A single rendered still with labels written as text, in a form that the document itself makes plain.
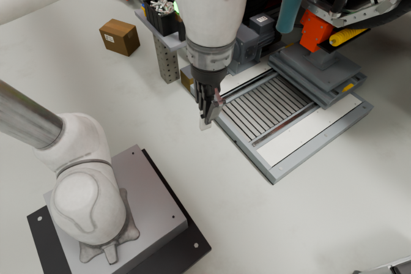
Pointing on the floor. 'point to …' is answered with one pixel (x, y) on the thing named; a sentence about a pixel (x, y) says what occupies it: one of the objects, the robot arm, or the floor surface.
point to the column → (166, 62)
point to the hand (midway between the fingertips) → (205, 119)
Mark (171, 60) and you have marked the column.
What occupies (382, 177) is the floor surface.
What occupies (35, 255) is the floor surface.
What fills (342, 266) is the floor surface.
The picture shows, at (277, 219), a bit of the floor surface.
